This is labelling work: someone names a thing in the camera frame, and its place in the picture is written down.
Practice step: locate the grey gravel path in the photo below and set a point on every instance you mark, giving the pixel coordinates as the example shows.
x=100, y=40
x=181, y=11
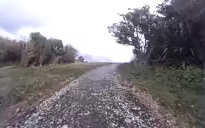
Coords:
x=93, y=100

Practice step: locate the row of bushy trees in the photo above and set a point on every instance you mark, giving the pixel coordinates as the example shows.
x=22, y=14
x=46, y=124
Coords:
x=36, y=51

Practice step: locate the grass verge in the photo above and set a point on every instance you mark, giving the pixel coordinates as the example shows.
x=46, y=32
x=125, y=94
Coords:
x=170, y=86

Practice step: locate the grass field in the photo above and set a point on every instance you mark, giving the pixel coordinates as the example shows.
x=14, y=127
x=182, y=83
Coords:
x=26, y=80

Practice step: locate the dark dense trees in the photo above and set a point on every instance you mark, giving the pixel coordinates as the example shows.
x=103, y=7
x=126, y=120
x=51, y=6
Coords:
x=176, y=33

